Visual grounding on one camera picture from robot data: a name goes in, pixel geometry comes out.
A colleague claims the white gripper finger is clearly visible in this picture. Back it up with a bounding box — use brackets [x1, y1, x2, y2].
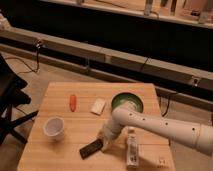
[101, 142, 112, 152]
[97, 132, 104, 140]

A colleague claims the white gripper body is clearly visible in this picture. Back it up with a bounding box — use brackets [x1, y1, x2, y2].
[99, 122, 121, 143]

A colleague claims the black eraser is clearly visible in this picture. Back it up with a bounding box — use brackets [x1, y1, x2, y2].
[79, 139, 103, 159]

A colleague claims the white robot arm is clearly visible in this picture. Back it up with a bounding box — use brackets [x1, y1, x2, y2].
[98, 101, 213, 156]

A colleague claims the white sponge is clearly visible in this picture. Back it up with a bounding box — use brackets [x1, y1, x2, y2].
[90, 98, 106, 115]

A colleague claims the white labelled bottle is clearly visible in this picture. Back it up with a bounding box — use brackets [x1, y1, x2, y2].
[126, 127, 139, 168]

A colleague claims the green bowl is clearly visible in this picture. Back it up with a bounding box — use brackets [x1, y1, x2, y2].
[111, 92, 144, 113]

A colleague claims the orange carrot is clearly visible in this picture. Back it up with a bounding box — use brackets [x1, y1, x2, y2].
[69, 94, 77, 112]

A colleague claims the white plastic cup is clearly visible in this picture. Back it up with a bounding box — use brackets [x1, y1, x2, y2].
[43, 117, 64, 141]

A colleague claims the black office chair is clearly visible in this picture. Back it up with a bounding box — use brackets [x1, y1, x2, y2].
[0, 53, 38, 145]

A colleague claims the black cable on floor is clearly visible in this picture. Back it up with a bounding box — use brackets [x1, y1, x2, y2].
[3, 39, 44, 75]

